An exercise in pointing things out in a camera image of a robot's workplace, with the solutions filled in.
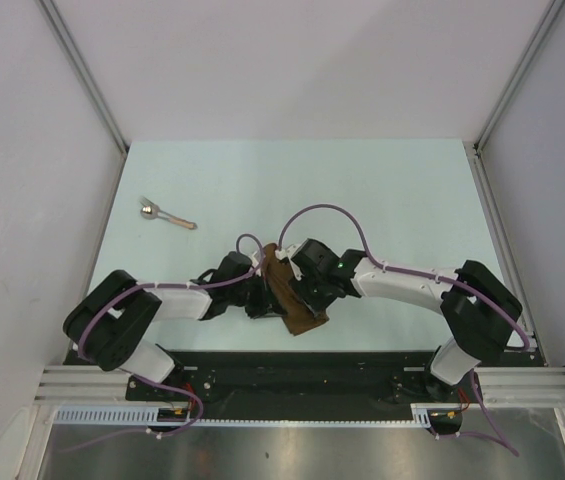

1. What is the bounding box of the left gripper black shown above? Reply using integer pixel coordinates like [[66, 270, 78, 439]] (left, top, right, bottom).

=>
[[227, 270, 287, 319]]

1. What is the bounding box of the brown cloth napkin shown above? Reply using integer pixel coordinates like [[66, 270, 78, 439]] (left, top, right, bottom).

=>
[[262, 243, 329, 336]]

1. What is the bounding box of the silver metal spoon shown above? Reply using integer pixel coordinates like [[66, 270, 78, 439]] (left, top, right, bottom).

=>
[[140, 205, 198, 230]]

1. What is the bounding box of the silver metal fork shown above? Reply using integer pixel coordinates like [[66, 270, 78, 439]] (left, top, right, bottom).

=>
[[139, 196, 172, 222]]

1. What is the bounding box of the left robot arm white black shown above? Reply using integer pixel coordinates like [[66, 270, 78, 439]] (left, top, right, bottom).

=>
[[63, 251, 284, 400]]

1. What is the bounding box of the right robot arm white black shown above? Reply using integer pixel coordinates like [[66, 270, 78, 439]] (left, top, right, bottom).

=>
[[275, 239, 522, 402]]

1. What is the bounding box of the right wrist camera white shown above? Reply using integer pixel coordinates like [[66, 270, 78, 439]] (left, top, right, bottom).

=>
[[275, 243, 302, 280]]

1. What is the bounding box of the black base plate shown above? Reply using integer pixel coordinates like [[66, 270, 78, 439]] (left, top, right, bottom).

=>
[[64, 349, 546, 406]]

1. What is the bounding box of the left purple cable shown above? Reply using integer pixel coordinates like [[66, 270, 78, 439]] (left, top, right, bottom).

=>
[[61, 233, 266, 454]]

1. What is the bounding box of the white slotted cable duct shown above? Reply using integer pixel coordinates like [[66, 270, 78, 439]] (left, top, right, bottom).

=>
[[53, 404, 461, 428]]

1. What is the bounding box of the aluminium frame post right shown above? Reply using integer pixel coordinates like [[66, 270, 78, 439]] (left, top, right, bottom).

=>
[[471, 0, 565, 151]]

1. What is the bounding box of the aluminium frame post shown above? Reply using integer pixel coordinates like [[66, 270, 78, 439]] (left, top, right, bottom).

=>
[[471, 0, 565, 151], [36, 0, 131, 154]]

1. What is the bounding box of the aluminium frame rail front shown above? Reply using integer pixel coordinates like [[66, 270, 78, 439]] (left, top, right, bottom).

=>
[[34, 365, 565, 408]]

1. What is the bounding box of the aluminium frame post left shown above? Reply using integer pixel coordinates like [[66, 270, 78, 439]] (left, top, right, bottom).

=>
[[36, 0, 131, 154]]

